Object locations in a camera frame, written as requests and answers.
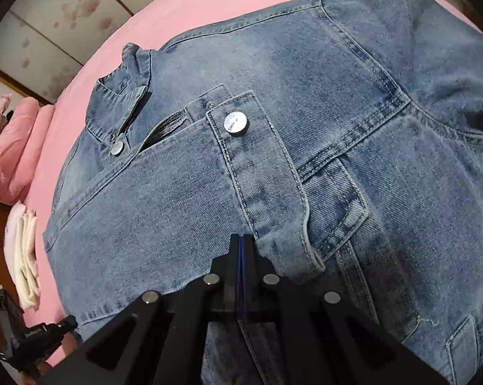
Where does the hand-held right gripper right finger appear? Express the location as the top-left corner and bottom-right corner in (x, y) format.
(241, 234), (447, 385)

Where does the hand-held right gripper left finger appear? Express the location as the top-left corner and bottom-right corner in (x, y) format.
(37, 233), (243, 385)

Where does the blue denim jacket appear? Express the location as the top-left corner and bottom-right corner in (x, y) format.
(43, 0), (483, 385)

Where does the white folded cloth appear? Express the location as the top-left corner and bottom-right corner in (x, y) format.
(3, 202), (41, 312)

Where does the pink folded quilt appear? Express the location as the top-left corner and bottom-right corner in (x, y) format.
(0, 95), (56, 205)

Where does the pink bed sheet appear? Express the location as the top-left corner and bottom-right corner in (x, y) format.
(22, 0), (483, 370)

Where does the floral sliding wardrobe door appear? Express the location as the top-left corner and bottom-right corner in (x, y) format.
(0, 0), (178, 106)

